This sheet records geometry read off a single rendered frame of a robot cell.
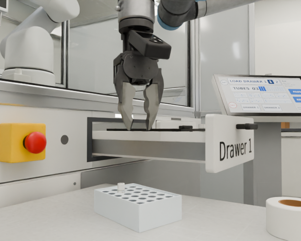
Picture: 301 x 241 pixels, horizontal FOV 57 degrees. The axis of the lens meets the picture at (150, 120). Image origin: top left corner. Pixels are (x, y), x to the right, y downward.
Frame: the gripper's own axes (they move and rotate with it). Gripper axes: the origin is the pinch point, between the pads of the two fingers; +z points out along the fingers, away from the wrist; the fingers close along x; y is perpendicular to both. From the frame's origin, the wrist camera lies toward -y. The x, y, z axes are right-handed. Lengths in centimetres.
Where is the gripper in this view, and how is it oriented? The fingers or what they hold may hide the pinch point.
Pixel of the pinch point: (140, 123)
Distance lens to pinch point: 54.2
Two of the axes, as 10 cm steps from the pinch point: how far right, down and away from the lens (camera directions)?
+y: -3.7, 0.3, 9.3
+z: 0.1, 10.0, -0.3
